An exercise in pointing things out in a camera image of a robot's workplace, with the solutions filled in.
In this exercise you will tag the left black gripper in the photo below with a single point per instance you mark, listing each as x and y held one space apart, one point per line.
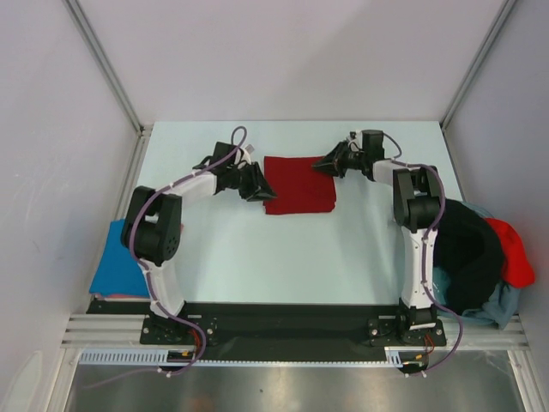
256 182

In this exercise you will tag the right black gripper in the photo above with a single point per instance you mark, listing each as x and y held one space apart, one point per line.
337 161

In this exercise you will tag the dark red t-shirt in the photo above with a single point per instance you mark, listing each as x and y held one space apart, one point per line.
299 187

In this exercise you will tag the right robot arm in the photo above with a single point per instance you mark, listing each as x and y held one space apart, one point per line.
418 204

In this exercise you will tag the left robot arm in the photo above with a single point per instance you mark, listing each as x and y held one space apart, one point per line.
152 226

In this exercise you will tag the black garment in bin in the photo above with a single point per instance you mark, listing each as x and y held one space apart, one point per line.
469 251

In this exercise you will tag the bright red garment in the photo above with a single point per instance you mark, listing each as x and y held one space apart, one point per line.
517 270

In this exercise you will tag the grey-blue garment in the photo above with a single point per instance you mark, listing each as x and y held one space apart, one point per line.
498 310

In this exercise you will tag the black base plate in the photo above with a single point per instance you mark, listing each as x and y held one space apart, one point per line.
272 328

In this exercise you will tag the aluminium frame rail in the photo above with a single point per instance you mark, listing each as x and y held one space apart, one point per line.
124 331

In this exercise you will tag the right aluminium corner post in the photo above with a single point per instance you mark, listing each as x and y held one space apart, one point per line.
480 57

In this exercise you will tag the aluminium corner post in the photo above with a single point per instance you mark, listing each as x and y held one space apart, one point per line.
480 57
92 41

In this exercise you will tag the white slotted cable duct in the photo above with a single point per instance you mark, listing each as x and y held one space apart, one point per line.
164 357

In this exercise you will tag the left aluminium corner post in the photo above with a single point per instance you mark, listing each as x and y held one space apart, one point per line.
92 41

